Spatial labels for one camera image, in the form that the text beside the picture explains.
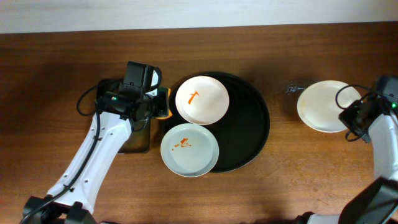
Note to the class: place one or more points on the green and orange sponge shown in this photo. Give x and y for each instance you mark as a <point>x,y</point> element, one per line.
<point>162,105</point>

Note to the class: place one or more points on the rectangular black tray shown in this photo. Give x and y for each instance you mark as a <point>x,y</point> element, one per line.
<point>139,140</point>

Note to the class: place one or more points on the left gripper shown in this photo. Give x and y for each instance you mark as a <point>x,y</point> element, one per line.
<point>162,102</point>

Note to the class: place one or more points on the white plate top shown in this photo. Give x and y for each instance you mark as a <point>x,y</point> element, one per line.
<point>202,100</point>

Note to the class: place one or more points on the pale blue plate front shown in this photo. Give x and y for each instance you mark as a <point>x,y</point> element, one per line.
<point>189,150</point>

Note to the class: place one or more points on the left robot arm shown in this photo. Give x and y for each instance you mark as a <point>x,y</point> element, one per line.
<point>72,198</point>

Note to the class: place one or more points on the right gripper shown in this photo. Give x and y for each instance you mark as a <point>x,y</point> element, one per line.
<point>354,116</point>

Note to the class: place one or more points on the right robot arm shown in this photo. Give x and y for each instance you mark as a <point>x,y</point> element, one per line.
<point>378,202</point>

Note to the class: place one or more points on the round black tray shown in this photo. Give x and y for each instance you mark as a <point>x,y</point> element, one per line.
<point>243,131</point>

